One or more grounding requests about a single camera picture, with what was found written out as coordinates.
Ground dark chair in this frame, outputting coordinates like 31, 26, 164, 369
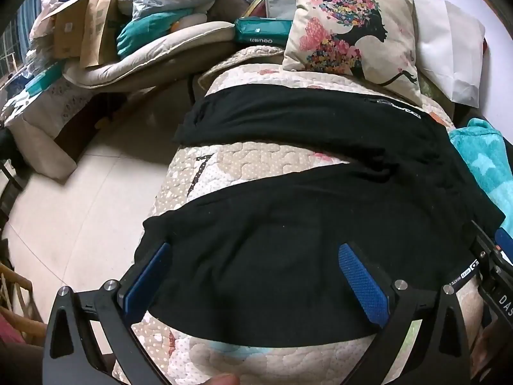
0, 128, 25, 227

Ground quilted heart-print blanket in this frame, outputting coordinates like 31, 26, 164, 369
112, 44, 485, 385

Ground person's left hand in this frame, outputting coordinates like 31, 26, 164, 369
201, 373, 241, 385

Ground small teal packet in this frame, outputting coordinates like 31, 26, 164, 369
24, 62, 67, 94

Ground white patterned bag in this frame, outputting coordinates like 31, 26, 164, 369
8, 78, 95, 181

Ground white pillow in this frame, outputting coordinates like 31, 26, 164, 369
413, 0, 486, 108

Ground floral printed pillow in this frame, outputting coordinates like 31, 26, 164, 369
282, 0, 423, 107

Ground teal cloth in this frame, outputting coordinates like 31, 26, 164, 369
116, 11, 189, 57

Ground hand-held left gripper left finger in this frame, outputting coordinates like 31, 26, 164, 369
42, 242, 173, 385

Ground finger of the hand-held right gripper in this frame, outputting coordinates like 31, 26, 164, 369
495, 228, 513, 266
471, 224, 498, 267

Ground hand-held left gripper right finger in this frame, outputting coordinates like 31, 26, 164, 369
338, 242, 471, 385

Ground cardboard boxes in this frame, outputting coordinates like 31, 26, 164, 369
80, 0, 123, 69

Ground beige padded cushion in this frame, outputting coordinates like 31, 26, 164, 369
64, 20, 237, 89

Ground green cloth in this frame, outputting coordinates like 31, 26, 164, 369
421, 75, 454, 106

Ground black pants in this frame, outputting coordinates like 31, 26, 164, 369
134, 84, 506, 347

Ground teal fleece blanket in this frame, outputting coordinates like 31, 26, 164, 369
448, 118, 513, 235

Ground wooden chair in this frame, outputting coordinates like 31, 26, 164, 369
0, 262, 45, 347

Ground green tissue packet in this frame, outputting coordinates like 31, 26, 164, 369
233, 17, 295, 47

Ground window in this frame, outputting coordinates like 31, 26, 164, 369
0, 28, 21, 75

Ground cardboard box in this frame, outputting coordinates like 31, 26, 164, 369
42, 0, 91, 61

